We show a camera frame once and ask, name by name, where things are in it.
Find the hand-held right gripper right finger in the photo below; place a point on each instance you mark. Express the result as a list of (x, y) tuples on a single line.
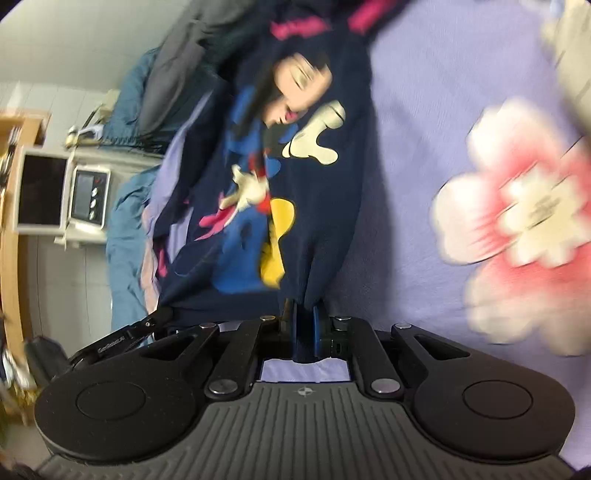
[(319, 330)]

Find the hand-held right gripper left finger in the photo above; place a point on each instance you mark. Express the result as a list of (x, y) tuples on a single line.
[(301, 330)]

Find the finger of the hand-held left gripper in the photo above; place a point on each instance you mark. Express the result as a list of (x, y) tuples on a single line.
[(159, 317)]

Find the navy cartoon print shirt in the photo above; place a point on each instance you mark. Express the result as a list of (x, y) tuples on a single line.
[(323, 207)]

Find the black bag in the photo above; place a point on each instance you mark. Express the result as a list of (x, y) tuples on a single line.
[(44, 360)]

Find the blue duvet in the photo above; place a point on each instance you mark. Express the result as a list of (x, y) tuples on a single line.
[(124, 240)]

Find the wooden shelf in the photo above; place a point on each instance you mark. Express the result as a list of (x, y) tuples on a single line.
[(11, 258)]

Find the white framed dark screen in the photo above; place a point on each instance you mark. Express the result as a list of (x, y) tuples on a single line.
[(44, 189)]

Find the purple floral bed sheet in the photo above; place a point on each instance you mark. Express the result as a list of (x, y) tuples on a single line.
[(415, 115)]

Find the grey cloth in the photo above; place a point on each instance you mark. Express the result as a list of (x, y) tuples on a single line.
[(171, 78)]

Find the cream polka dot garment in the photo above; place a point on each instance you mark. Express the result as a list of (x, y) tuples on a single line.
[(572, 55)]

